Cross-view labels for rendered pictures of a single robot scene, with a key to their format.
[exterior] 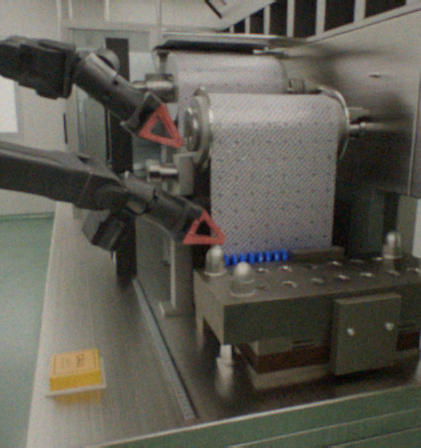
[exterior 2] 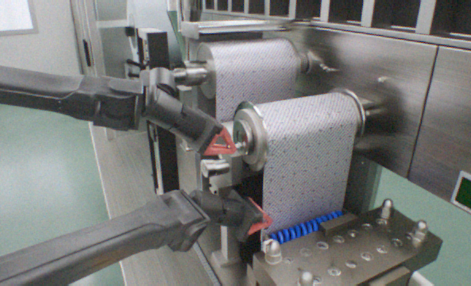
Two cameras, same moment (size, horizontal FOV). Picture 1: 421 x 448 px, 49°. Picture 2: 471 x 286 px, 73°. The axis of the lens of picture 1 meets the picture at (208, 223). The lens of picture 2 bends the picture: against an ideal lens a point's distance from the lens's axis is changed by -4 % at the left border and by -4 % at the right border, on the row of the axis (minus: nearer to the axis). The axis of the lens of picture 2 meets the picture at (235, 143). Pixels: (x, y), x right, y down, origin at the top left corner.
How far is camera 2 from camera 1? 37 cm
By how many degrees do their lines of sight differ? 15
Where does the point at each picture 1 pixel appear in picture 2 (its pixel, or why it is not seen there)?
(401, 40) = (409, 61)
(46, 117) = (55, 15)
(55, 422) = not seen: outside the picture
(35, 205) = not seen: hidden behind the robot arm
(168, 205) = (234, 214)
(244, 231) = (286, 212)
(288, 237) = (315, 208)
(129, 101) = (195, 129)
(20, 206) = not seen: hidden behind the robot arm
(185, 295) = (234, 249)
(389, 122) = (392, 119)
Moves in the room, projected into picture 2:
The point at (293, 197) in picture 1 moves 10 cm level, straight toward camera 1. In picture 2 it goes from (321, 181) to (332, 207)
